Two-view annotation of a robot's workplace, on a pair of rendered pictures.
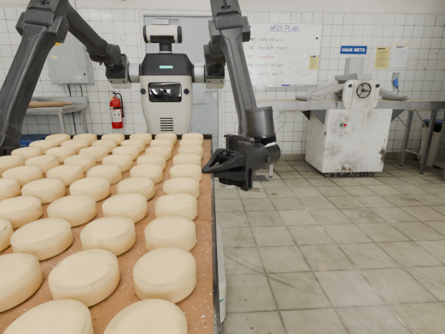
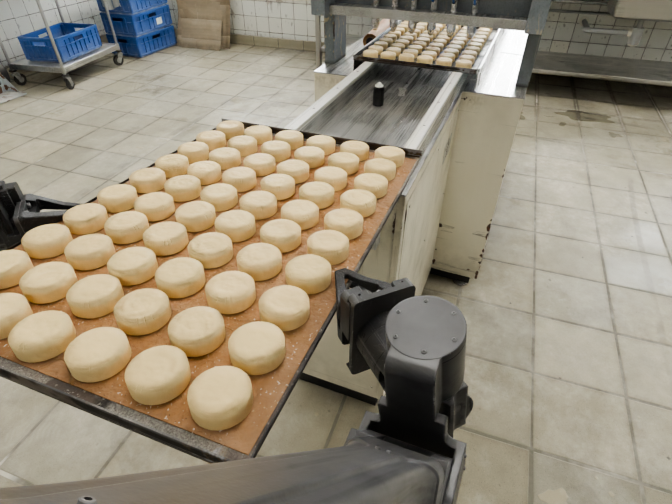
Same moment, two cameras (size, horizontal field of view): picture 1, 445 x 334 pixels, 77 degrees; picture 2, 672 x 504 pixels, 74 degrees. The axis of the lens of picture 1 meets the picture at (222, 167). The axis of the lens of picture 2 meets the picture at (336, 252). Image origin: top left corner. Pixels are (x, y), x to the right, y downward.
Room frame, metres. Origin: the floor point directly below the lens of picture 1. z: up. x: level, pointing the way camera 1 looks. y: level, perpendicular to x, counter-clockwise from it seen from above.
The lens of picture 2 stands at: (0.78, 0.54, 1.33)
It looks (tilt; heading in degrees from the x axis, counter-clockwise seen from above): 39 degrees down; 204
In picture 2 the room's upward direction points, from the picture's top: straight up
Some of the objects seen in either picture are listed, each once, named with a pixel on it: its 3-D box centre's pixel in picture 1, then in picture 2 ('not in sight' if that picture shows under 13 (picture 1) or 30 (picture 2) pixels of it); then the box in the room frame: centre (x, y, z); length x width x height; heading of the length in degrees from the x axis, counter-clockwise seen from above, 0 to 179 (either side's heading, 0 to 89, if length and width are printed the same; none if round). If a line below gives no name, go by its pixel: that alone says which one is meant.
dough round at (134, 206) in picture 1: (125, 208); (204, 172); (0.30, 0.12, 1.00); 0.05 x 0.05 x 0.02
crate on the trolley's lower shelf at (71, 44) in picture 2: not in sight; (62, 42); (-2.20, -3.45, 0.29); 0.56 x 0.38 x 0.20; 12
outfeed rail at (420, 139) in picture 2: not in sight; (471, 56); (-0.98, 0.31, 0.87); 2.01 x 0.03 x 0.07; 1
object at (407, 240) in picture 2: not in sight; (372, 235); (-0.35, 0.18, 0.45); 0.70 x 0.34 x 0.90; 1
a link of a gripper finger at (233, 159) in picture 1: (221, 172); (54, 223); (0.48, 0.00, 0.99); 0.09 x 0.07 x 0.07; 138
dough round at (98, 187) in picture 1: (91, 189); (219, 197); (0.36, 0.18, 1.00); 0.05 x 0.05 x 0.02
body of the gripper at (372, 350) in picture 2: not in sight; (391, 345); (0.51, 0.48, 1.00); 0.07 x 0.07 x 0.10; 48
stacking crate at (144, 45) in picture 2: not in sight; (143, 39); (-3.15, -3.45, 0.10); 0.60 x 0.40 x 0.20; 2
